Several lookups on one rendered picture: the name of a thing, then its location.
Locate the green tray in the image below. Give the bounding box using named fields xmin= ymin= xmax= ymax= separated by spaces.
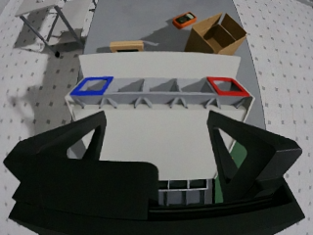
xmin=212 ymin=141 xmax=246 ymax=204

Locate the blue square band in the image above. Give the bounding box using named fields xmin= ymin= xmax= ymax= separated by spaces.
xmin=70 ymin=76 xmax=113 ymax=96

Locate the red square band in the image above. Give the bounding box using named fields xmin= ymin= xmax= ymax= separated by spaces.
xmin=206 ymin=76 xmax=249 ymax=97

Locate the brown cardboard box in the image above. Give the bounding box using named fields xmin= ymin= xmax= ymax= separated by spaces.
xmin=184 ymin=12 xmax=247 ymax=56

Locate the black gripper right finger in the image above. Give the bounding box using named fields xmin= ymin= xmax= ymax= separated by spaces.
xmin=206 ymin=110 xmax=302 ymax=202

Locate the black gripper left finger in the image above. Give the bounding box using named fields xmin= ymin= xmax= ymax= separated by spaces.
xmin=12 ymin=111 xmax=107 ymax=160

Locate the orange pocket multimeter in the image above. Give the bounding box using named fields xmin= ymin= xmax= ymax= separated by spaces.
xmin=172 ymin=12 xmax=197 ymax=29

